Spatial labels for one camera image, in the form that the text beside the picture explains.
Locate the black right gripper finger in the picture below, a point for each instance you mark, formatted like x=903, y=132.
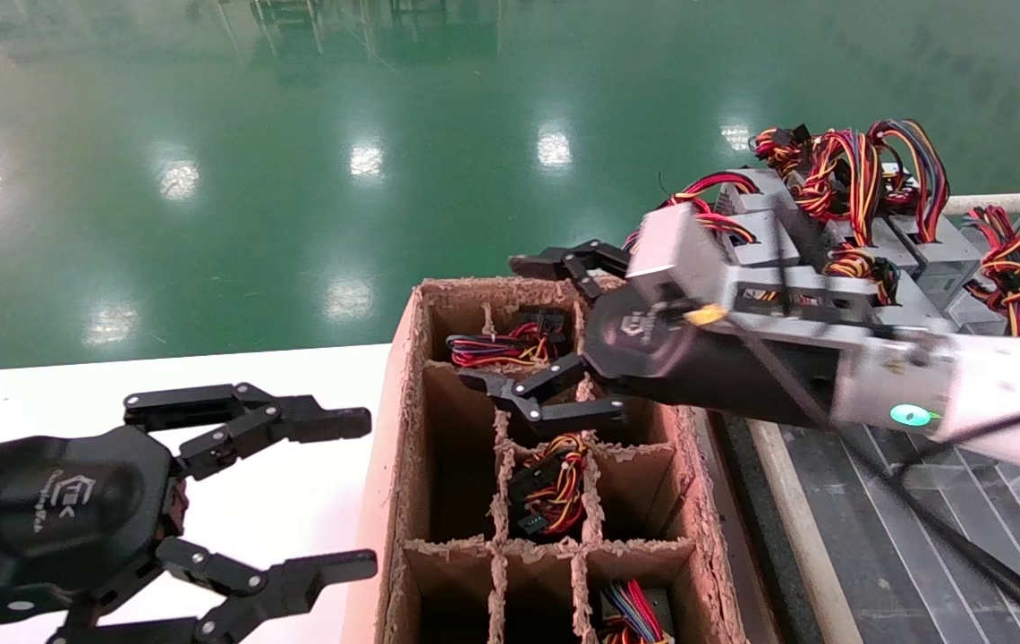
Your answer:
x=523, y=402
x=564, y=261

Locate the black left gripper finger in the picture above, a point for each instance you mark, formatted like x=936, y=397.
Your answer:
x=313, y=572
x=295, y=422

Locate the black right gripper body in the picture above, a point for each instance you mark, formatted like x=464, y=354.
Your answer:
x=644, y=344

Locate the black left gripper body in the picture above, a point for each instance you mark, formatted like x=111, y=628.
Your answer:
x=45, y=519

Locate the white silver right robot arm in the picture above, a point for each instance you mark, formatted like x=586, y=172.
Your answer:
x=1011, y=394

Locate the yellow tag on gripper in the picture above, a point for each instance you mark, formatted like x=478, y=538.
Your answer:
x=707, y=315

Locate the power supply in middle cell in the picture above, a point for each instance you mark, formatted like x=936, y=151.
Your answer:
x=555, y=487

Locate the power supply in cell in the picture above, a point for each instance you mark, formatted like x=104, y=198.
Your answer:
x=555, y=487
x=631, y=617

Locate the brown cardboard box with dividers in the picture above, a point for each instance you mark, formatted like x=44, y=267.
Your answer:
x=447, y=581

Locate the black conveyor edge strip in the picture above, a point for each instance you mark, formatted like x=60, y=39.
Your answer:
x=765, y=537

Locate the power supply in bottom cell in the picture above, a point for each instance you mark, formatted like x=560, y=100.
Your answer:
x=631, y=617

